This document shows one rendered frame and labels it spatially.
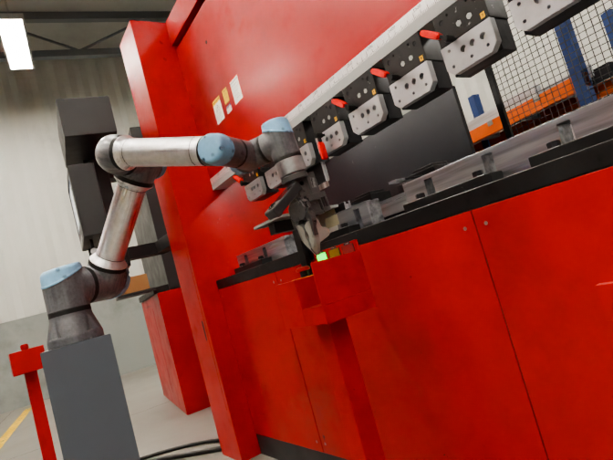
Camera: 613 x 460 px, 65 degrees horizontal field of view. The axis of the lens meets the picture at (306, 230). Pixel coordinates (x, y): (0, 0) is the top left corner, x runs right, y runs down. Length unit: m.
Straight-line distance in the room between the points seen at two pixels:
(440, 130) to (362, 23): 0.66
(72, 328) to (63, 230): 7.34
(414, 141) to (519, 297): 1.13
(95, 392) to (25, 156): 7.85
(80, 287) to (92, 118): 1.33
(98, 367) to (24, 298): 7.26
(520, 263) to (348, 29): 0.91
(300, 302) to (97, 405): 0.64
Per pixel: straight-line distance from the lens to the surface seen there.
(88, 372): 1.50
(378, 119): 1.52
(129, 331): 8.68
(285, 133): 1.23
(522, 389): 1.26
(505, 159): 1.28
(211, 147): 1.15
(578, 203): 1.07
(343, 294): 1.19
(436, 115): 2.07
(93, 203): 2.55
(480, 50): 1.30
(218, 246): 2.51
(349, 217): 1.68
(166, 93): 2.71
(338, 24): 1.68
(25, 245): 8.83
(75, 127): 2.69
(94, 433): 1.52
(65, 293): 1.53
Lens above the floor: 0.79
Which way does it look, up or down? 5 degrees up
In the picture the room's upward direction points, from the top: 16 degrees counter-clockwise
